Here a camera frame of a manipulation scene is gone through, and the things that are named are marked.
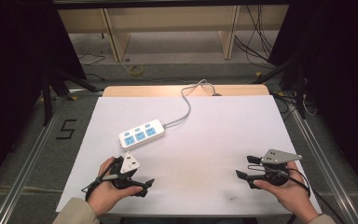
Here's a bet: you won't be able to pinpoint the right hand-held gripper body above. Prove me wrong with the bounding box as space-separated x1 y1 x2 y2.
249 148 303 189

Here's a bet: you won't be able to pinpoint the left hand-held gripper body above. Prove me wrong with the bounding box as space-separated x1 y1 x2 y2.
109 150 145 190

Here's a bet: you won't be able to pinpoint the person's left hand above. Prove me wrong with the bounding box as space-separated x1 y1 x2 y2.
87 156 144 217

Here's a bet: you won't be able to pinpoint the person's right hand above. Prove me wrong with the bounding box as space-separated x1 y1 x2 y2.
253 161 321 224

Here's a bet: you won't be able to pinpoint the white power strip blue sockets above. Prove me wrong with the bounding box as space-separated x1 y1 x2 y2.
117 119 166 149

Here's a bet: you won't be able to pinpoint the white table cover sheet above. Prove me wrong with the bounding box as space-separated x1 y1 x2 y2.
55 94 323 217

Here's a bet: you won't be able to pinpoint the black metal stand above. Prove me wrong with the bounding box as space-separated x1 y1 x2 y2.
253 52 308 120
40 61 98 127

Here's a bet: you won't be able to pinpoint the dark curtain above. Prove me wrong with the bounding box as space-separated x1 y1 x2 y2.
0 0 88 195
268 0 358 202

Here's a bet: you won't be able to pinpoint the light wooden shelf unit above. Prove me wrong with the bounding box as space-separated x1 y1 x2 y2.
57 4 291 63

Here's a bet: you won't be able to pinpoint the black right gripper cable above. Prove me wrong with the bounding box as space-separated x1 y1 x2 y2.
247 163 347 224

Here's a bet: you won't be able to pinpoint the aluminium floor rail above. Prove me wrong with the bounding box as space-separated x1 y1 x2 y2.
0 95 68 224
286 98 358 224

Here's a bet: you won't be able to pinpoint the grey power strip cable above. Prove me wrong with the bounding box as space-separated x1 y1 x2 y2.
162 78 217 129

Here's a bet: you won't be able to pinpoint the black floor cables bundle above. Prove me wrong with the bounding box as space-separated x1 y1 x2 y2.
233 4 276 63

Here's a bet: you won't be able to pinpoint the thin black floor cable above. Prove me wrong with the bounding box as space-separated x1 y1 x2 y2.
76 52 106 82

